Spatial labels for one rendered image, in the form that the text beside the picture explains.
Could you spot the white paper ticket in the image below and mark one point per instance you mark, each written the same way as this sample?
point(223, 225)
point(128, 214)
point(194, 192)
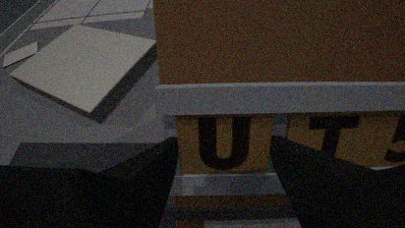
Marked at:
point(263, 223)

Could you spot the grey flat square slab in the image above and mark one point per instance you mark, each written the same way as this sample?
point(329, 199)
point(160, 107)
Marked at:
point(89, 70)

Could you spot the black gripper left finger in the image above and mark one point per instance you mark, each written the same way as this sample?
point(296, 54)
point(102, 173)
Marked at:
point(130, 194)

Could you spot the brown square tile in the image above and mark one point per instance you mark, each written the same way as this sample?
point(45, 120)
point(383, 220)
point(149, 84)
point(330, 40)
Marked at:
point(224, 143)
point(345, 135)

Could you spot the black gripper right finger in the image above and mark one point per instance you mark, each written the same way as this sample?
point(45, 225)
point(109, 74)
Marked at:
point(329, 192)

